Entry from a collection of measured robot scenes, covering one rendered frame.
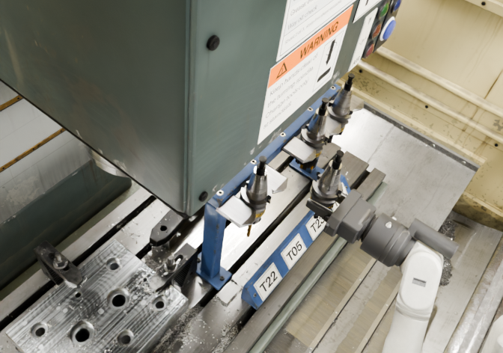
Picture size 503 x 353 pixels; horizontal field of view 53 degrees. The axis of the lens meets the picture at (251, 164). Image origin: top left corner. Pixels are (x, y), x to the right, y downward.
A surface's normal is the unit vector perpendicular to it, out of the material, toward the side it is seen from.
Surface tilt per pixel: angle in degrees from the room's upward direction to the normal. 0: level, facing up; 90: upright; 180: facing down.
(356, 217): 1
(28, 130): 90
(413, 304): 48
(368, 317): 7
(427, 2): 90
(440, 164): 24
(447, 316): 17
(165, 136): 90
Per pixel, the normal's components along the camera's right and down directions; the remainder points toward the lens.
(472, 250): -0.13, -0.76
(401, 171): -0.15, -0.35
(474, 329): 0.11, -0.64
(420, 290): -0.38, 0.00
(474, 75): -0.61, 0.57
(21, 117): 0.79, 0.52
